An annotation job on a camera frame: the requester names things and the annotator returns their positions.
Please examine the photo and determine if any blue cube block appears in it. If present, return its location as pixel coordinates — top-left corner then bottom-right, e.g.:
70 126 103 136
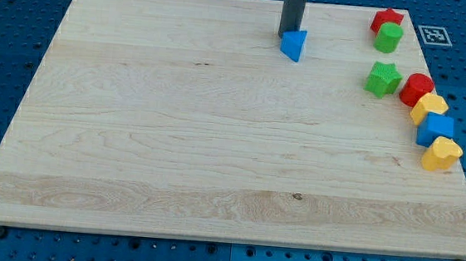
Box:
415 112 454 147

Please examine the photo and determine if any blue triangle block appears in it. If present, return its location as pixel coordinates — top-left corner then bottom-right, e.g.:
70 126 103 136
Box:
280 30 307 62

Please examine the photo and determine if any light wooden board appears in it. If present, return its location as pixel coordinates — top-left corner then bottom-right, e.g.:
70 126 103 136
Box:
0 0 466 259

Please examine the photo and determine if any red cylinder block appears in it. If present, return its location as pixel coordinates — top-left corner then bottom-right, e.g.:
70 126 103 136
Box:
399 72 434 107

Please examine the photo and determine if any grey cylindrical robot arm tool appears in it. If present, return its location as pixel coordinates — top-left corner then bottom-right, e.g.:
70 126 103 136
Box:
278 0 307 37

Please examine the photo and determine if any red star block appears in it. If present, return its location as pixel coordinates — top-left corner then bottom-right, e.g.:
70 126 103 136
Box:
370 7 405 33

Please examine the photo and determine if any green cylinder block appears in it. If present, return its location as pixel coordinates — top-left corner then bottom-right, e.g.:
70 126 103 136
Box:
373 22 404 53

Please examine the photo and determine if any yellow heart block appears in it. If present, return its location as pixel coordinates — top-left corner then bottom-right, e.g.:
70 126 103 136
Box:
420 136 464 171

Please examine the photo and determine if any green star block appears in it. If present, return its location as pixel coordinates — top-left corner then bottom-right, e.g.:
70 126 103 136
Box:
364 61 403 99

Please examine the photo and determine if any black white fiducial marker tag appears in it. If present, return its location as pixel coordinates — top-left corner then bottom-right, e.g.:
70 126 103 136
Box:
418 25 453 47

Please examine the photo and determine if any yellow hexagon block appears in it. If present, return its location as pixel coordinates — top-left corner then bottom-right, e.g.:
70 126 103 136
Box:
410 92 449 126

